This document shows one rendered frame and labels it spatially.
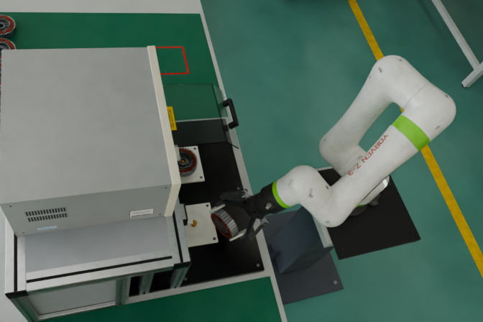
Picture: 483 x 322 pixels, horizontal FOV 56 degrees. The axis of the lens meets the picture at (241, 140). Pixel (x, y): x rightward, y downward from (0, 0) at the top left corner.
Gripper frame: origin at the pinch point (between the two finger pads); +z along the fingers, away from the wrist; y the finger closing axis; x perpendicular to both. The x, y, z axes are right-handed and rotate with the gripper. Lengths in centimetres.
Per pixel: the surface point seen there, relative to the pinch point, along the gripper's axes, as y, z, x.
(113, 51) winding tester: -62, -20, -18
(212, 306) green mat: 19.3, 12.2, -15.7
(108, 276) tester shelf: -15, -2, -49
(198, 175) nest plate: -17.1, 9.9, 14.0
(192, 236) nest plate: -1.8, 11.9, -4.5
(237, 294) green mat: 22.2, 7.5, -7.8
